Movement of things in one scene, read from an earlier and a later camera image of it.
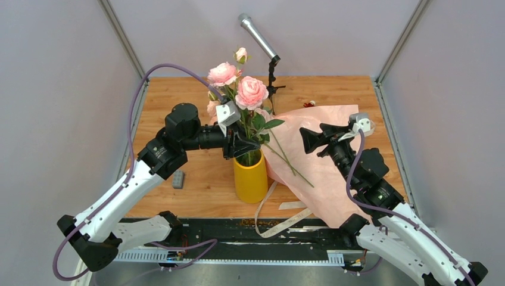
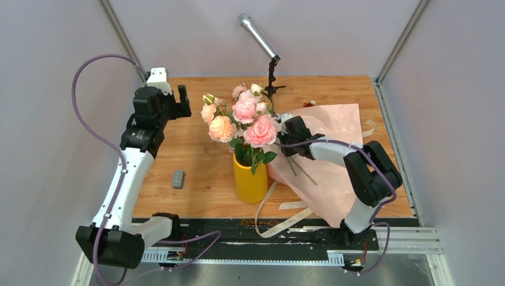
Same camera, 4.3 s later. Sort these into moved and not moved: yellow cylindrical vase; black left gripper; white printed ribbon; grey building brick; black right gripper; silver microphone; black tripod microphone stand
Moved: black left gripper; black right gripper
Not moved: silver microphone; grey building brick; yellow cylindrical vase; black tripod microphone stand; white printed ribbon
